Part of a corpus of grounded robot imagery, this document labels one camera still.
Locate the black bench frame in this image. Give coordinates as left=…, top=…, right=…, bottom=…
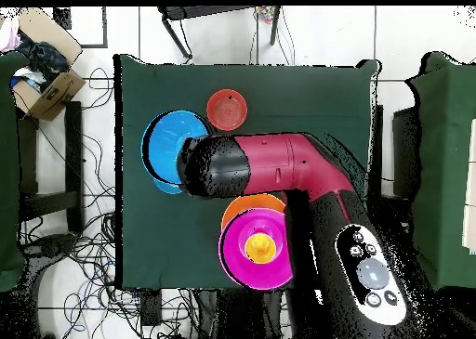
left=16, top=100, right=85, bottom=234

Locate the blue cable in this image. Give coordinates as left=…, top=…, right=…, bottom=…
left=62, top=260, right=112, bottom=334

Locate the black cable tangle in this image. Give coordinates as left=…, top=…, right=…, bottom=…
left=18, top=67, right=202, bottom=339

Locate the large pink bowl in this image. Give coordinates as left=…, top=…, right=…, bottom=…
left=218, top=207, right=296, bottom=291

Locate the black pedestal leg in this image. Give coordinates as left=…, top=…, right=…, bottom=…
left=21, top=232, right=79, bottom=277

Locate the black stool frame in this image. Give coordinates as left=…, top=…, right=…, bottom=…
left=157, top=5, right=283, bottom=61

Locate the pink cloth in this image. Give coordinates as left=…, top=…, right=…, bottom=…
left=0, top=17, right=21, bottom=54

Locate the green covered table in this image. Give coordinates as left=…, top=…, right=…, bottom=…
left=0, top=52, right=29, bottom=293
left=404, top=52, right=476, bottom=293

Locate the colourful small item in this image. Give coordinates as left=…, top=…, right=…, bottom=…
left=256, top=5, right=276, bottom=24

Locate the small red bowl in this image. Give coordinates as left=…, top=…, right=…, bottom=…
left=205, top=88, right=249, bottom=132

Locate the dark green table cloth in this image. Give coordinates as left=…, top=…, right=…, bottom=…
left=112, top=53, right=380, bottom=291

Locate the cardboard box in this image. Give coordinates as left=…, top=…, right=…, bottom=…
left=12, top=7, right=87, bottom=122

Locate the black power box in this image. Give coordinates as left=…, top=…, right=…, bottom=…
left=139, top=288, right=163, bottom=327

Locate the dark blue cloth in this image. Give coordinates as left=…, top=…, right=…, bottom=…
left=16, top=32, right=70, bottom=91

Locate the large orange bowl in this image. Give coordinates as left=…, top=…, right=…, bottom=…
left=221, top=193, right=286, bottom=230

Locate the orange cup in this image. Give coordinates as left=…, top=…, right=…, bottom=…
left=244, top=231, right=277, bottom=265

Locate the large blue bowl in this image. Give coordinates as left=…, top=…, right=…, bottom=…
left=140, top=110, right=210, bottom=186

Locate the thin black square frame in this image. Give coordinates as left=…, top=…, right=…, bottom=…
left=53, top=6, right=109, bottom=49

